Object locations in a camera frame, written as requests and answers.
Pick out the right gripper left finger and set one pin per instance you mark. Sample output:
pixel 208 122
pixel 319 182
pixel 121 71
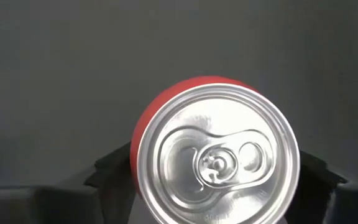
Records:
pixel 110 186

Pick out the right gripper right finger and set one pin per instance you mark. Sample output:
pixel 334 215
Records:
pixel 319 193

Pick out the red lettered soda can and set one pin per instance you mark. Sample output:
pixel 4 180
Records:
pixel 216 155

